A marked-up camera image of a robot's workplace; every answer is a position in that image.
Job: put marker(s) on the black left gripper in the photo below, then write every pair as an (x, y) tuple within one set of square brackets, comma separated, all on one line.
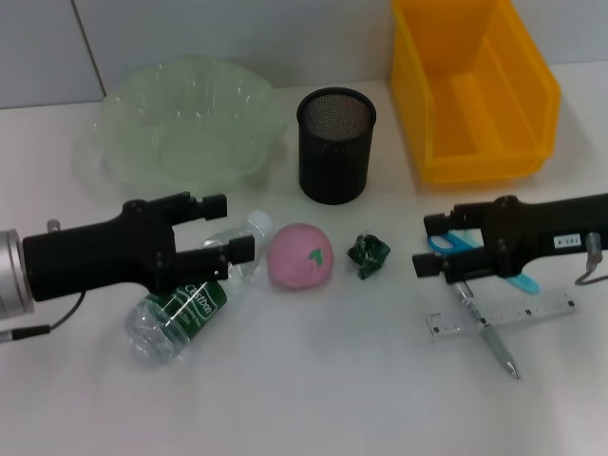
[(95, 256)]

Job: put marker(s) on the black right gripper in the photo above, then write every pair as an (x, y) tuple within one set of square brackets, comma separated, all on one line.
[(546, 228)]

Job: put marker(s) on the blue scissors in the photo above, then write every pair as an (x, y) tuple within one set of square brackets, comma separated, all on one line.
[(442, 242)]

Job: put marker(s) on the green plastic wrapper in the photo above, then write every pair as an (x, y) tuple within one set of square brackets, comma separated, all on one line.
[(368, 259)]

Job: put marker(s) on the pink toy peach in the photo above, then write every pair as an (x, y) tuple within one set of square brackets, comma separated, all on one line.
[(294, 261)]

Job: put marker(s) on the clear green-label water bottle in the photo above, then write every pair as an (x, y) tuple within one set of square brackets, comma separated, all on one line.
[(190, 313)]

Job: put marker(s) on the pale green glass fruit bowl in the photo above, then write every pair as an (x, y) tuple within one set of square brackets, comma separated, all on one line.
[(190, 119)]

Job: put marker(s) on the black mesh pen holder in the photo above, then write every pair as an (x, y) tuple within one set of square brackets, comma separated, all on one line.
[(335, 161)]

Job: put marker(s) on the silver clear ballpoint pen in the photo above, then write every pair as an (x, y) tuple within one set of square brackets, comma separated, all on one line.
[(499, 354)]

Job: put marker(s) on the transparent plastic ruler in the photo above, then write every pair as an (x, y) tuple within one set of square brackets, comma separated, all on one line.
[(546, 306)]

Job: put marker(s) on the yellow plastic storage bin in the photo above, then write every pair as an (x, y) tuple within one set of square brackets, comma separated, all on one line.
[(475, 119)]

